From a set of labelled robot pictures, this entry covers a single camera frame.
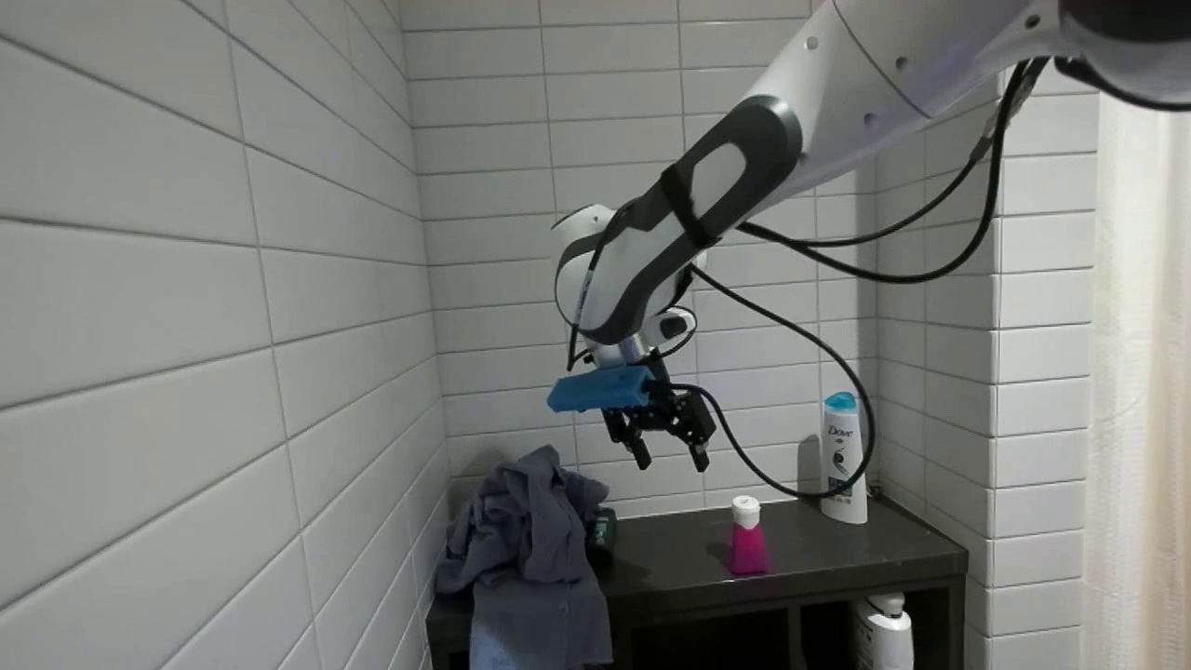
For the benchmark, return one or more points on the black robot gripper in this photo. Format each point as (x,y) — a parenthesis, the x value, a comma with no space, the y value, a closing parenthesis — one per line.
(669,409)

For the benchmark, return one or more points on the purple bottle white cap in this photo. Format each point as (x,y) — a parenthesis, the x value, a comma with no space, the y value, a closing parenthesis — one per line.
(748,541)

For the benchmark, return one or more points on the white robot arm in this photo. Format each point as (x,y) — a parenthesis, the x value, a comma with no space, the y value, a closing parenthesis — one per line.
(846,82)

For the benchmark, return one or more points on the small dark green bottle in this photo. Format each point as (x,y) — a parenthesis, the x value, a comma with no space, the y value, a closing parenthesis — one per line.
(606,529)

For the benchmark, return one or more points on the white shampoo bottle blue cap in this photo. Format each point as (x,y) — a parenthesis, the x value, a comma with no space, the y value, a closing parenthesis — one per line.
(842,460)

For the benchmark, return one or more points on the white pump bottle lower shelf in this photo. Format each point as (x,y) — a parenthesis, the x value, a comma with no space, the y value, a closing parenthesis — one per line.
(889,632)

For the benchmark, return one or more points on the dark shelf unit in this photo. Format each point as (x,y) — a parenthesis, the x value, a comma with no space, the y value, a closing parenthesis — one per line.
(681,608)

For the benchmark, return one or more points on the blue grey towel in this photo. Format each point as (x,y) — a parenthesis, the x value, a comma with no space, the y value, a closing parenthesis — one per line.
(523,552)

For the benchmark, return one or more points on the white shower curtain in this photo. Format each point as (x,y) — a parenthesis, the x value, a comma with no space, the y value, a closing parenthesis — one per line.
(1142,408)

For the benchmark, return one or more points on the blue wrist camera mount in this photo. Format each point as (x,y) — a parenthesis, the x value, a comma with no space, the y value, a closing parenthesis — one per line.
(601,387)

